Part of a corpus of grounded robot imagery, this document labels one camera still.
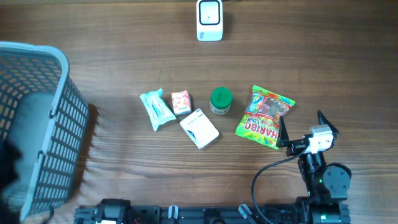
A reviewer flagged white barcode scanner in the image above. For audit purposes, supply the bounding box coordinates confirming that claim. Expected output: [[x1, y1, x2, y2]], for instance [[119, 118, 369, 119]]
[[196, 0, 223, 42]]

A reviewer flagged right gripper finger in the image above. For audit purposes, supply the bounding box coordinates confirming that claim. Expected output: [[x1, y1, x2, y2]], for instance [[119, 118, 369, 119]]
[[276, 116, 290, 147], [317, 110, 339, 138]]

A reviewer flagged small orange candy box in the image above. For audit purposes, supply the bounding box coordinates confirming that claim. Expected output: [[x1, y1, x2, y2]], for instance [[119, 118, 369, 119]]
[[172, 90, 192, 116]]

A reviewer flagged teal tissue packet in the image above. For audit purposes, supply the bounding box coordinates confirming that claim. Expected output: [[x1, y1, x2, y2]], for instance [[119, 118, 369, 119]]
[[140, 88, 176, 131]]

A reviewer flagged grey plastic mesh basket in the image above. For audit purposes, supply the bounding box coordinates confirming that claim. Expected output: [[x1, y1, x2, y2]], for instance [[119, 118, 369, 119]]
[[1, 42, 90, 223]]

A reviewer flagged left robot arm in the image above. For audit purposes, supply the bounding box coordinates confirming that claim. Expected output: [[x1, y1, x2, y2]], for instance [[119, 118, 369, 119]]
[[1, 140, 134, 224]]

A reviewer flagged white blue paper box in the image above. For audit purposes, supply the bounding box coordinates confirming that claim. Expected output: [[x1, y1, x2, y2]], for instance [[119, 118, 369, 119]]
[[180, 109, 220, 150]]

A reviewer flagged green lid jar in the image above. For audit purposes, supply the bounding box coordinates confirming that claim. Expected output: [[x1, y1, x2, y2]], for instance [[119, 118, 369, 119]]
[[210, 87, 233, 115]]

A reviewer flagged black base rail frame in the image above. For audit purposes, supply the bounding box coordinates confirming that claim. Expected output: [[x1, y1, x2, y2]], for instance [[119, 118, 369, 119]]
[[73, 203, 351, 224]]

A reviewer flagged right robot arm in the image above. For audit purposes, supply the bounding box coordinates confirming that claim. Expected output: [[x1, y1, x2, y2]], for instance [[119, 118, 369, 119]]
[[267, 111, 352, 224]]

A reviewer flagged Haribo gummy candy bag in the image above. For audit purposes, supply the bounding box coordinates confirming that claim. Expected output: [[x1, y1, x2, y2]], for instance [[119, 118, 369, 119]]
[[235, 85, 295, 149]]

